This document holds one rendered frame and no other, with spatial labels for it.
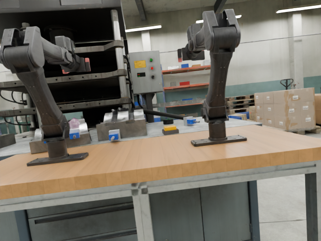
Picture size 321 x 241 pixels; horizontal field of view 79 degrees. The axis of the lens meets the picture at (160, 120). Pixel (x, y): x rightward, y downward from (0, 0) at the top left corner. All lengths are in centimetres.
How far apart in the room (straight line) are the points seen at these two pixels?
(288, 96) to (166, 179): 414
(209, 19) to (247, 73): 768
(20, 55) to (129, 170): 44
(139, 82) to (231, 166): 148
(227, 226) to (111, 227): 67
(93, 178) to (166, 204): 68
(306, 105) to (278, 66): 424
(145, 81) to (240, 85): 653
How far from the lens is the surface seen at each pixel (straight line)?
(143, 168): 55
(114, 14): 195
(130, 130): 105
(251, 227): 143
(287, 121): 459
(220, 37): 64
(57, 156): 79
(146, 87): 192
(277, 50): 890
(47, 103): 74
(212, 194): 123
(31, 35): 72
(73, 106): 196
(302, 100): 474
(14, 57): 70
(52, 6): 204
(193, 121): 123
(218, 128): 74
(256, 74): 845
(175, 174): 56
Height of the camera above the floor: 97
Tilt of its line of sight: 6 degrees down
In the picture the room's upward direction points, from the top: 6 degrees counter-clockwise
